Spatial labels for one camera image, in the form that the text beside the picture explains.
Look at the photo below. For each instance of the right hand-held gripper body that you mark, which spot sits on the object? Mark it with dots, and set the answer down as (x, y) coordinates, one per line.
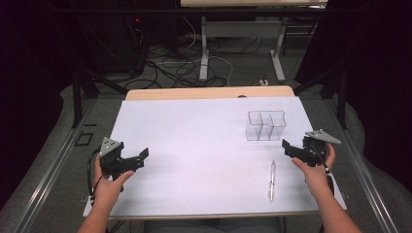
(313, 149)

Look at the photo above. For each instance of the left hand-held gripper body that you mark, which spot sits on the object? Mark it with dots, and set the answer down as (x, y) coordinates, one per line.
(111, 158)

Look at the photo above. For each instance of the clear plastic organizer box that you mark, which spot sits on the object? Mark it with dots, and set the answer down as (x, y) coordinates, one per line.
(265, 125)

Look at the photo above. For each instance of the silver pen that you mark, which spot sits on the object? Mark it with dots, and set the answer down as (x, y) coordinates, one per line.
(272, 181)

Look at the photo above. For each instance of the person's right hand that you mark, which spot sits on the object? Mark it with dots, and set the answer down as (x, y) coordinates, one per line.
(315, 176)

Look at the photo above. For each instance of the person's left hand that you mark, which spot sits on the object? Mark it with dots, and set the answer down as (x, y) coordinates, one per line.
(108, 186)

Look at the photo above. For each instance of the black metal stand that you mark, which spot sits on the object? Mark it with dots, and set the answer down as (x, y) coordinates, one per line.
(333, 87)
(82, 87)

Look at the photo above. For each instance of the white paper table cover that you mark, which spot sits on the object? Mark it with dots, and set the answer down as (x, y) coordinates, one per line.
(210, 155)

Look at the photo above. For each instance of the white desk with metal legs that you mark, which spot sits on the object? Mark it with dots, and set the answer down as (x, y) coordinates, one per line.
(241, 35)

